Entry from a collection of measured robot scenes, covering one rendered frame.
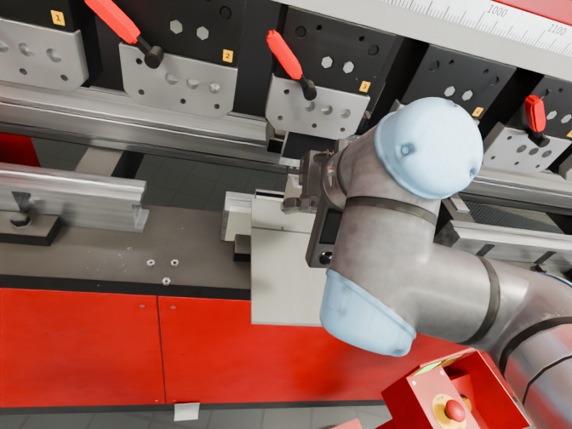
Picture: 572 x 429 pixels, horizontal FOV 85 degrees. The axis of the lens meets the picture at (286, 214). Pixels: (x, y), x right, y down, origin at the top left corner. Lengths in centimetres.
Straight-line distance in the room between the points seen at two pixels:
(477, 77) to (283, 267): 42
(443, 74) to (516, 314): 37
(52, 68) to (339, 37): 38
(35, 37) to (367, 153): 43
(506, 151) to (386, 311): 51
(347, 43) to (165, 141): 55
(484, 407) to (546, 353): 70
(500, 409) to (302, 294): 57
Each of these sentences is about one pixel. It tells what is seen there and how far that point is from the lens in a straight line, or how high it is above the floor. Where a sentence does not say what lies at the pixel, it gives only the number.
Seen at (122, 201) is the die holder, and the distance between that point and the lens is 67.
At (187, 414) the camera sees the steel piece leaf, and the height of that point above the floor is 0.
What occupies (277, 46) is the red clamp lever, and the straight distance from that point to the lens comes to 43.
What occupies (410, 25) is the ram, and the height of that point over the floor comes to 135.
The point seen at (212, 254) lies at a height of 88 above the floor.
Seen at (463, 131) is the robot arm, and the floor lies 134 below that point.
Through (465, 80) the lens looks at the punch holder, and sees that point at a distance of 57.
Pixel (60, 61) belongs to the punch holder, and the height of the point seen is 122.
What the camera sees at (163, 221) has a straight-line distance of 74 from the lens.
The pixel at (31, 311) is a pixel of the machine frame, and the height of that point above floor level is 75.
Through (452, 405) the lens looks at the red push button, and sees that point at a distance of 80.
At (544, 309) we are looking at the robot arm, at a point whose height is 127.
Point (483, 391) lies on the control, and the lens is 94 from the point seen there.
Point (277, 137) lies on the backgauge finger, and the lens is 80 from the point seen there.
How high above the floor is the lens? 142
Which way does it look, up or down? 42 degrees down
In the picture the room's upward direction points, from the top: 19 degrees clockwise
